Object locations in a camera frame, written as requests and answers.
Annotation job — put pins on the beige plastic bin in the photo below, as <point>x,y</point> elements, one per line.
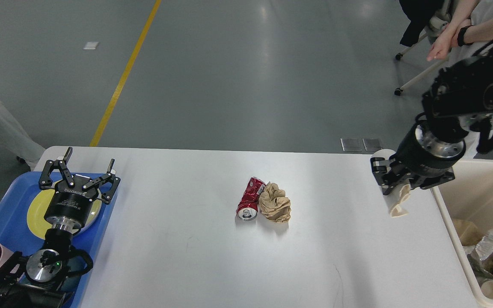
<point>468,197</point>

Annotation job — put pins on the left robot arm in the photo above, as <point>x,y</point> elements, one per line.
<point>51,227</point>

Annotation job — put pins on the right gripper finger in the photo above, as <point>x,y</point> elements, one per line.
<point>425,183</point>
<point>391,175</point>

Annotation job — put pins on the large brown paper bag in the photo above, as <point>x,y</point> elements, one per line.
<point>468,233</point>

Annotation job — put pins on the yellow plastic plate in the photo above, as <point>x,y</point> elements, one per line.
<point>36,212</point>

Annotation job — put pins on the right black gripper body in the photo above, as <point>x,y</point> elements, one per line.
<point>431,149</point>

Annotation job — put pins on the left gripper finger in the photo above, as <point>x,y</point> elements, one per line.
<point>108,177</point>
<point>45,181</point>

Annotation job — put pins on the crushed red soda can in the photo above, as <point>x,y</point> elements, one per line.
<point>248,206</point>

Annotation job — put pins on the person in white shorts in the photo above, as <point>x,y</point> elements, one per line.
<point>471,27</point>

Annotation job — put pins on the foil sheet with paper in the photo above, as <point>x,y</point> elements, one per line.
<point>480,256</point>

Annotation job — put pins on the person in light grey trousers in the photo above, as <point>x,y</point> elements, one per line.
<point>14,137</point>

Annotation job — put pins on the small brown paper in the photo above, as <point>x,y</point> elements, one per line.
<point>273,204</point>

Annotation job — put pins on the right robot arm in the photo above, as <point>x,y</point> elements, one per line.
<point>459,101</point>

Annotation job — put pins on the teal green mug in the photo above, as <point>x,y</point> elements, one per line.
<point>75,263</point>

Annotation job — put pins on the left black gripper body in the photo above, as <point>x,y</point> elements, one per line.
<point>73,207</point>

